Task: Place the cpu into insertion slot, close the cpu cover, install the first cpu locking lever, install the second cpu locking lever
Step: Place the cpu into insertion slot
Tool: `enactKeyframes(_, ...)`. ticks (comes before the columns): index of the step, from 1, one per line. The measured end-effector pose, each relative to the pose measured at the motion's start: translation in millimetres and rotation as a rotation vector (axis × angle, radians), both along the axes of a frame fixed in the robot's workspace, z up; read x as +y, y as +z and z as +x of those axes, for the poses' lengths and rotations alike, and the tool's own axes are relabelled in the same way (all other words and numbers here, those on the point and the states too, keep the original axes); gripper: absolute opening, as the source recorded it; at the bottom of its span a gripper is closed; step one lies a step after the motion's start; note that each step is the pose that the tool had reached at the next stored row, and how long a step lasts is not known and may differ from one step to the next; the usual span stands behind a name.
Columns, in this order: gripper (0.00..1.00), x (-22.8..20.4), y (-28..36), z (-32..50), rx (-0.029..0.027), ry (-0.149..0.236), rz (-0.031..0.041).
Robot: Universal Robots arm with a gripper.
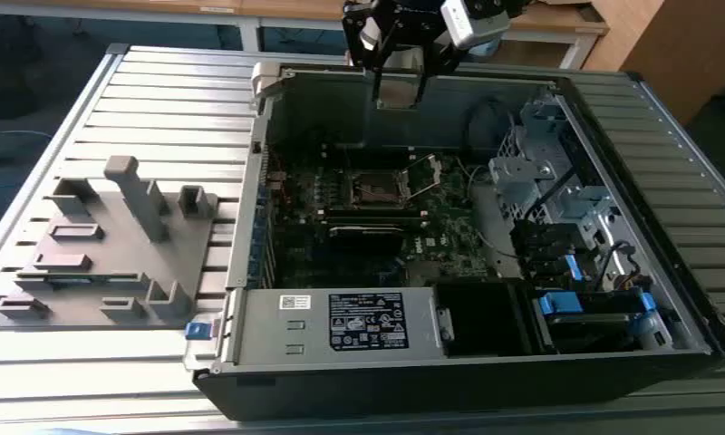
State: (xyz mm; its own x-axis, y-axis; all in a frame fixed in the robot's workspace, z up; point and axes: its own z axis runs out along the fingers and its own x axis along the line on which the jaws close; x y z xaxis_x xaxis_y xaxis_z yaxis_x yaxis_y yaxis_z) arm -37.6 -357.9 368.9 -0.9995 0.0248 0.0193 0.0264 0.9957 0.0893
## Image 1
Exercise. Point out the wooden desk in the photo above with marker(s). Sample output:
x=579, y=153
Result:
x=556, y=26

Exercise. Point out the green motherboard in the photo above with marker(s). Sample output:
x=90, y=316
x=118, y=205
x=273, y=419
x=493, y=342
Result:
x=453, y=235

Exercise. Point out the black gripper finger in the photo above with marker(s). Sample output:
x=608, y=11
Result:
x=350, y=36
x=444, y=59

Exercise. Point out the white barcode sticker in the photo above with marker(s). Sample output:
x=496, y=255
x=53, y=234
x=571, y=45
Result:
x=293, y=302

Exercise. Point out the black power supply label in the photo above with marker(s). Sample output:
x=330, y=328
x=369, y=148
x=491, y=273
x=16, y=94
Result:
x=368, y=317

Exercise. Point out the metal drive cage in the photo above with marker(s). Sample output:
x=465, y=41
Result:
x=511, y=170

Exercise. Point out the grey parts rack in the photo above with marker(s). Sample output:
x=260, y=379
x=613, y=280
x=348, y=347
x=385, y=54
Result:
x=126, y=272

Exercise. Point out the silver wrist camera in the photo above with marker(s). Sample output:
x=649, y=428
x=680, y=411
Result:
x=471, y=22

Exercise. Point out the silver CPU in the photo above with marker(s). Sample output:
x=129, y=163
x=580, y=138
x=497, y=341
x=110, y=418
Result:
x=399, y=97

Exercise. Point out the silver chipset heatsink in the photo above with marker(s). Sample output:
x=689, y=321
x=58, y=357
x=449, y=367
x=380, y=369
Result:
x=424, y=271

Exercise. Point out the blue case latch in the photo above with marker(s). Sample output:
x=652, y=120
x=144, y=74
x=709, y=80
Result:
x=196, y=331

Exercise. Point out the green RAM stick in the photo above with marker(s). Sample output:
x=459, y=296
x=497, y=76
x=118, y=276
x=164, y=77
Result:
x=72, y=281
x=374, y=221

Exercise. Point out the black graphics card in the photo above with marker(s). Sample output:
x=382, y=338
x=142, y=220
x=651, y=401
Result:
x=365, y=247

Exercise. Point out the black disk drive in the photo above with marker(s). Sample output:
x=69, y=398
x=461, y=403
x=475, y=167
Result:
x=587, y=328

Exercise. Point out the silver power supply unit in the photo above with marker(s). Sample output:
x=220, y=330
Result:
x=265, y=326

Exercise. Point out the wooden cabinet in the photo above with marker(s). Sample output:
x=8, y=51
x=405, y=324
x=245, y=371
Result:
x=689, y=45

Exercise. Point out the black PC case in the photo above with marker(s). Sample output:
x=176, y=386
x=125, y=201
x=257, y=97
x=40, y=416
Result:
x=399, y=389

